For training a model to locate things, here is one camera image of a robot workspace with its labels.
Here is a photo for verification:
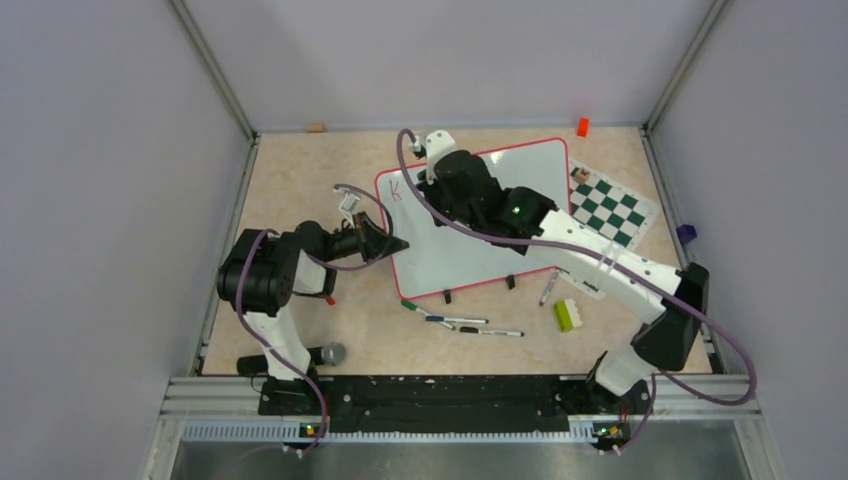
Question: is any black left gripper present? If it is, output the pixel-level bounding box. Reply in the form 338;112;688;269
321;211;409;263

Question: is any pink-framed whiteboard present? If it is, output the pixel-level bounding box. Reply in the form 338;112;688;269
374;138;570;299

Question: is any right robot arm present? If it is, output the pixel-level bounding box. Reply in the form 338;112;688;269
403;147;709;412

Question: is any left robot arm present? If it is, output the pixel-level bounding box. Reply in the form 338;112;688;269
216;212;410;414

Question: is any green-capped marker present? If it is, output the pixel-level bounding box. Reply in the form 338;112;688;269
400;299;457;331

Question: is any blue-capped marker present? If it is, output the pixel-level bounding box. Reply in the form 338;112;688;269
425;315;489;325

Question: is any black-capped marker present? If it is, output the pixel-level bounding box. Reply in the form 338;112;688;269
459;326;525;338

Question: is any black microphone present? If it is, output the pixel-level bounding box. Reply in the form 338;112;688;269
236;342;347;377

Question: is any wooden chess piece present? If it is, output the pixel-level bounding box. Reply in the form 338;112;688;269
574;168;591;185

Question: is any purple-capped marker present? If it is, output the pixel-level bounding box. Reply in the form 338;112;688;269
538;268;560;307

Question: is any orange block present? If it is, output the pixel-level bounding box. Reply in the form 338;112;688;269
576;117;591;138

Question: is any cork piece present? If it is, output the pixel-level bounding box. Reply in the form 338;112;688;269
304;123;326;133

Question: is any green white chessboard mat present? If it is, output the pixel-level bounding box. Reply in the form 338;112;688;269
569;161;660;251

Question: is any lime green toy brick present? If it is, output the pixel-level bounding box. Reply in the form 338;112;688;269
553;299;583;333

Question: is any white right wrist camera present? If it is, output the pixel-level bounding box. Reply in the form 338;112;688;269
409;129;458;184

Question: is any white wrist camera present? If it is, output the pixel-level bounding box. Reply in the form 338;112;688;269
334;186;361;228
409;129;458;184

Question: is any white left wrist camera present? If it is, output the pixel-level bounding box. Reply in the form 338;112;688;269
334;186;361;228

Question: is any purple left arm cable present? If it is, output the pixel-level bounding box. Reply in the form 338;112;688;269
234;183;397;458

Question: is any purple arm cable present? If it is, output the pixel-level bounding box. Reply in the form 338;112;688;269
234;183;397;458
396;128;758;458

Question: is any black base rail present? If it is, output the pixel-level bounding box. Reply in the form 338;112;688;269
258;375;650;434

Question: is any purple object at wall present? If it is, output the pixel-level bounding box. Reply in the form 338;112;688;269
676;224;698;246

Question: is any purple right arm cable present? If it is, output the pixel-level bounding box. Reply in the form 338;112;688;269
396;128;758;458

